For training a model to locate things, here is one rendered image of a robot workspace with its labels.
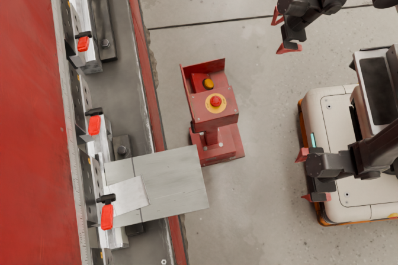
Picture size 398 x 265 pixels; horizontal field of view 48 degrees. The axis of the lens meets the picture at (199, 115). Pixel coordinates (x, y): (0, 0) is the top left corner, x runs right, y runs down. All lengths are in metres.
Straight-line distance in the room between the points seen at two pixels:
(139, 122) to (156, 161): 0.21
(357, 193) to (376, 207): 0.10
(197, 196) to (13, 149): 0.69
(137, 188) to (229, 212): 1.04
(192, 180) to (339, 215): 0.94
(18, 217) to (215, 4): 2.13
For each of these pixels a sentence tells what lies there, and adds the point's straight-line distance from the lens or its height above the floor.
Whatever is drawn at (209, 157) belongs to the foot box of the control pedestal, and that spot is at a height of 0.12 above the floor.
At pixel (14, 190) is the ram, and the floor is 1.66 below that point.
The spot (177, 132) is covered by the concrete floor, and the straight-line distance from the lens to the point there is 2.30.
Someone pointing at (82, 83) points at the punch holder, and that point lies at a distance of 1.08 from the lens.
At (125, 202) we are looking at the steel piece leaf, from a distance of 1.24.
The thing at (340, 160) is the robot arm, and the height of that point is 1.21.
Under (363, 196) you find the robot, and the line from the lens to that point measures 2.05.
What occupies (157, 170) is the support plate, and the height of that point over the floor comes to 1.00.
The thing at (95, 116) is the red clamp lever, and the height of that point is 1.28.
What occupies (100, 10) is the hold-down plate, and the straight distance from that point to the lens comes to 1.57.
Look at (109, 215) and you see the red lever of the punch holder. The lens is 0.93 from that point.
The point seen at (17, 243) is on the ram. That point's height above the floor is 1.66.
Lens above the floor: 2.21
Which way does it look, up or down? 72 degrees down
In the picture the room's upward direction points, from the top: 7 degrees counter-clockwise
